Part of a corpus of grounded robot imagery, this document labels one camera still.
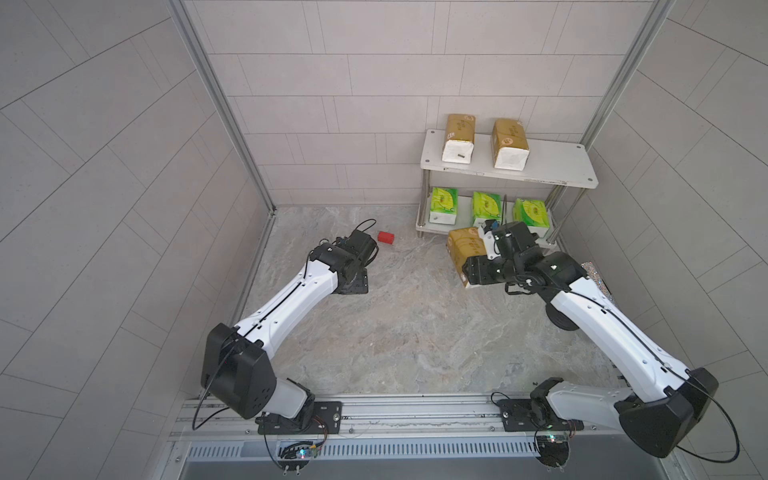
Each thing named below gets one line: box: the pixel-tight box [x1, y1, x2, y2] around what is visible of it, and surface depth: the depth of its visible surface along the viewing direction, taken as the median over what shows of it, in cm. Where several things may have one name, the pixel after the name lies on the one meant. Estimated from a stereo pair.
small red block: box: [378, 231, 395, 245], surface depth 108 cm
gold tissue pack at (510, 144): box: [492, 118, 530, 171], surface depth 80 cm
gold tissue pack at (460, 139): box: [442, 113, 476, 164], surface depth 82 cm
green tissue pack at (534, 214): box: [513, 198, 551, 238], surface depth 101 cm
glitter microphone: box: [581, 261, 615, 304], surface depth 75 cm
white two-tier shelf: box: [415, 129, 599, 244], surface depth 84 cm
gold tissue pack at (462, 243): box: [446, 227, 487, 286], surface depth 77 cm
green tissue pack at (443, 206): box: [429, 186, 459, 225], surface depth 104 cm
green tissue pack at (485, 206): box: [472, 191, 501, 228], surface depth 104 cm
